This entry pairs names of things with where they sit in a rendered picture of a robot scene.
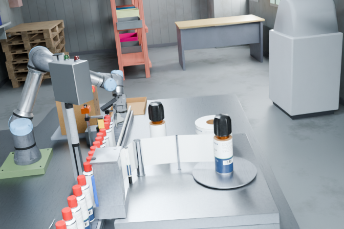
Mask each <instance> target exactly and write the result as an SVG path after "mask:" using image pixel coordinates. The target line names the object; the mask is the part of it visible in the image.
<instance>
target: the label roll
mask: <svg viewBox="0 0 344 229"><path fill-rule="evenodd" d="M214 117H215V115H211V116H204V117H201V118H199V119H197V120H196V121H195V128H196V135H198V134H214V132H213V120H214Z"/></svg>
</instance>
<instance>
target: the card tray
mask: <svg viewBox="0 0 344 229"><path fill-rule="evenodd" d="M126 101H127V110H128V108H129V106H131V110H133V112H134V115H144V114H145V109H146V104H147V97H138V98H127V99H126ZM109 115H110V117H112V115H113V112H110V113H109Z"/></svg>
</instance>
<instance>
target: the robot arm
mask: <svg viewBox="0 0 344 229"><path fill-rule="evenodd" d="M52 55H53V54H52V53H51V52H50V51H49V50H48V49H47V48H45V47H42V46H37V47H34V48H33V49H32V50H31V51H30V53H29V61H28V65H27V68H28V70H29V71H28V74H27V77H26V81H25V84H24V88H23V91H22V94H21V97H20V100H19V103H18V107H17V109H15V110H14V111H13V114H12V116H11V117H10V119H9V123H8V125H9V128H10V131H11V135H12V139H13V144H14V148H15V151H14V163H15V164H16V165H19V166H25V165H30V164H33V163H35V162H37V161H39V160H40V159H41V158H42V155H41V152H40V150H39V148H38V147H37V145H36V141H35V136H34V131H33V124H32V120H33V116H34V115H33V113H32V110H33V107H34V104H35V101H36V97H37V94H38V91H39V88H40V85H41V81H42V78H43V76H44V74H46V73H47V72H50V70H49V65H48V63H49V62H51V61H53V56H52ZM90 76H91V83H92V85H95V86H98V87H101V88H104V89H105V90H107V91H112V94H113V97H114V98H113V99H112V100H110V101H109V102H107V103H106V104H104V105H103V106H102V107H101V108H100V109H101V110H102V111H103V112H104V111H106V110H107V109H109V108H110V107H112V106H113V114H114V122H115V126H116V128H118V124H120V123H123V122H124V121H125V119H124V118H122V117H121V114H120V113H127V101H126V94H124V87H123V72H122V71H120V70H114V71H112V72H111V73H110V74H109V73H96V72H93V71H91V70H90Z"/></svg>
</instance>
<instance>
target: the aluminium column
mask: <svg viewBox="0 0 344 229"><path fill-rule="evenodd" d="M64 55H65V54H64V53H55V54H53V55H52V56H53V61H55V60H63V59H64ZM65 104H67V103H64V102H61V106H62V112H63V118H64V123H65V127H66V133H67V138H68V144H69V150H70V155H71V161H72V166H73V172H74V177H75V181H77V176H79V175H83V174H82V173H83V172H84V166H83V160H82V154H81V149H80V145H79V146H78V147H72V141H71V135H70V130H69V124H68V118H67V112H66V108H65ZM73 110H74V107H73ZM74 117H75V113H74ZM75 121H76V119H75ZM76 127H77V125H76Z"/></svg>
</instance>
